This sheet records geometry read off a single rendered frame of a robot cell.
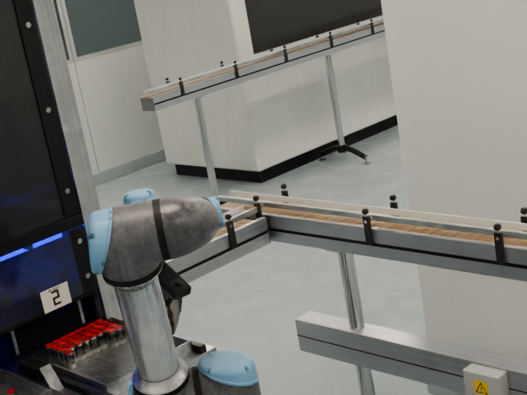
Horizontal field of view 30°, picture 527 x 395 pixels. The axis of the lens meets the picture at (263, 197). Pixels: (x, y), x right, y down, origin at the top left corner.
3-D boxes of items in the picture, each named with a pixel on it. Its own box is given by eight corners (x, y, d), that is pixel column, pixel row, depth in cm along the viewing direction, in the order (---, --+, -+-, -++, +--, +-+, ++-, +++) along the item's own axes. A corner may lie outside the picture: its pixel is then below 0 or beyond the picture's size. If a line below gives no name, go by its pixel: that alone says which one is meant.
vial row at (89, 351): (61, 366, 249) (57, 350, 248) (118, 338, 261) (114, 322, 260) (66, 368, 248) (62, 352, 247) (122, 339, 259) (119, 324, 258)
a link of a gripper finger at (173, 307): (169, 327, 244) (161, 292, 242) (184, 331, 240) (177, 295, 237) (159, 331, 242) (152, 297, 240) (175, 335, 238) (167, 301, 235)
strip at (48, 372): (44, 390, 238) (38, 368, 236) (55, 385, 240) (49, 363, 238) (77, 404, 228) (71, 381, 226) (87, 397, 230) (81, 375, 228)
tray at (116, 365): (33, 367, 252) (30, 356, 251) (114, 328, 269) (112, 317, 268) (109, 399, 227) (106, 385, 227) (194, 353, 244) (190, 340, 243)
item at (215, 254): (108, 324, 283) (96, 273, 278) (78, 315, 294) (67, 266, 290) (274, 243, 327) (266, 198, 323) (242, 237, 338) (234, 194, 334)
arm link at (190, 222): (217, 186, 177) (216, 186, 226) (158, 198, 177) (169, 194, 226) (230, 250, 178) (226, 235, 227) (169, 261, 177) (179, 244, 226)
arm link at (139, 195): (120, 200, 225) (121, 190, 233) (129, 244, 228) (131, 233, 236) (154, 193, 226) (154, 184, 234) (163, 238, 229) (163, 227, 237)
